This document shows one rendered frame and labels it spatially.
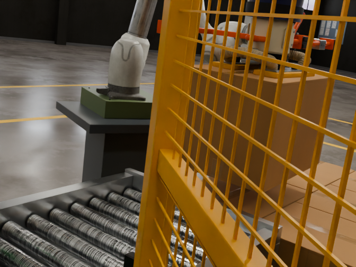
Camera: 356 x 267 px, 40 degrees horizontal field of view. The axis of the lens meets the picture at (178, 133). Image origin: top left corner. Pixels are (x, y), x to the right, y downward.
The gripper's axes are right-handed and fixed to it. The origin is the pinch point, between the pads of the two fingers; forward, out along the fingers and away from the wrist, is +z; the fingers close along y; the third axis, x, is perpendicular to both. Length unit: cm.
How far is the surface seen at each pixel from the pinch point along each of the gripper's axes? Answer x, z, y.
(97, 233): 104, -8, 66
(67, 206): 97, -31, 66
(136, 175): 64, -29, 60
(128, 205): 78, -19, 66
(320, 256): 56, 46, 67
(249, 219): 64, 23, 60
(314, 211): 19, 29, 66
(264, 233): 69, 31, 61
